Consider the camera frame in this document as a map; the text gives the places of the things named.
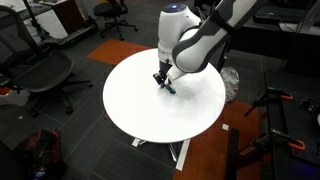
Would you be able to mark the black office desk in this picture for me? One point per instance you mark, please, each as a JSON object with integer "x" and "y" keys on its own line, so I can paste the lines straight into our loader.
{"x": 266, "y": 43}

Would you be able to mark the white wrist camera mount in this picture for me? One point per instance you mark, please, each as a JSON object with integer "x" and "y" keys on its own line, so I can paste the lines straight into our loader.
{"x": 175, "y": 75}

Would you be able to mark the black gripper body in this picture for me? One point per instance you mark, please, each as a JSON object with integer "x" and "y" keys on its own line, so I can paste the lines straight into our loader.
{"x": 164, "y": 69}

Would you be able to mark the small white paper scrap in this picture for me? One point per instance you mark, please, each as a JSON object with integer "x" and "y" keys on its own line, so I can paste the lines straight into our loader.
{"x": 225, "y": 127}

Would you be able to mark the white desk with dark base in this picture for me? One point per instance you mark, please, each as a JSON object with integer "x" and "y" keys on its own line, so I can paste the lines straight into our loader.
{"x": 50, "y": 20}

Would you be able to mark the black keyboard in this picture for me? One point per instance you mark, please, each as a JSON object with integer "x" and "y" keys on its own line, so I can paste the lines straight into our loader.
{"x": 266, "y": 18}

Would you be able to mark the small black metal fixture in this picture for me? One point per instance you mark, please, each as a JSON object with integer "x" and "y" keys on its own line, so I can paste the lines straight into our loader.
{"x": 309, "y": 105}

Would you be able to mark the black workbench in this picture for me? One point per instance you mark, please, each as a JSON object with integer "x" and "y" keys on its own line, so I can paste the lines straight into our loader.
{"x": 300, "y": 126}

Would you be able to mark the red and black backpack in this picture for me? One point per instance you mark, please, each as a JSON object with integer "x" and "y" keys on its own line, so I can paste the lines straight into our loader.
{"x": 43, "y": 150}

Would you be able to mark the large black mesh office chair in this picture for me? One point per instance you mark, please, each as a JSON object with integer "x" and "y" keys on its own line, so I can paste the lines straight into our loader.
{"x": 43, "y": 71}

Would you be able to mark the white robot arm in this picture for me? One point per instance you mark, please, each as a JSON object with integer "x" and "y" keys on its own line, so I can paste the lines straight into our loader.
{"x": 196, "y": 43}

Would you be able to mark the black upright post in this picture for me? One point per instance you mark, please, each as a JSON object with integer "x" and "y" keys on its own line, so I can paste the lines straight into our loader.
{"x": 233, "y": 156}

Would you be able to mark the white plastic bag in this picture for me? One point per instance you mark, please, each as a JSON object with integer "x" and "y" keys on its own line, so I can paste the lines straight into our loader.
{"x": 230, "y": 81}

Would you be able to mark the teal and grey marker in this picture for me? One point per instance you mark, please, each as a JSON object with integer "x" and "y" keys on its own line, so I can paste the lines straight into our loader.
{"x": 170, "y": 89}

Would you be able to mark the orange and black clamp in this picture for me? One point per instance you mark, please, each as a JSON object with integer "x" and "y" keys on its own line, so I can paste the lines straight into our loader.
{"x": 271, "y": 94}
{"x": 283, "y": 136}

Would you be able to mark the white table base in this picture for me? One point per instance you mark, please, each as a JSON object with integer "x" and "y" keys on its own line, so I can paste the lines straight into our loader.
{"x": 183, "y": 155}

